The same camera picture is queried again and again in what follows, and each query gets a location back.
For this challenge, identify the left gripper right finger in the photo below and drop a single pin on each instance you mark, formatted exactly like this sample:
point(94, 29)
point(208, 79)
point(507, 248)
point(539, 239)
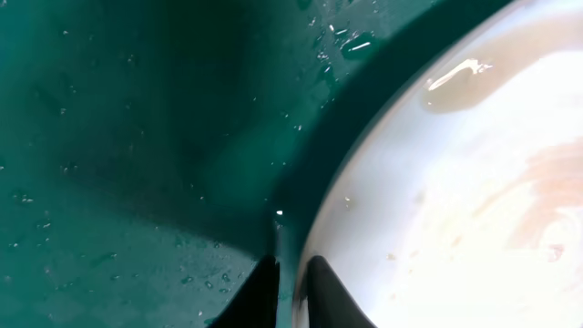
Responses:
point(329, 305)

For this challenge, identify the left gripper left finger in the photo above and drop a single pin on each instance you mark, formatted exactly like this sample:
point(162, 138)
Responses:
point(255, 304)

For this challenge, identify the blue rimmed plate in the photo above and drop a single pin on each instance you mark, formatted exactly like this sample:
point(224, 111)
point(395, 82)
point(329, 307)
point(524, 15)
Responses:
point(461, 203)

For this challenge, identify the teal plastic tray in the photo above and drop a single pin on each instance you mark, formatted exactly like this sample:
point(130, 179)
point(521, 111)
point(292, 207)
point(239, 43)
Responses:
point(153, 151)

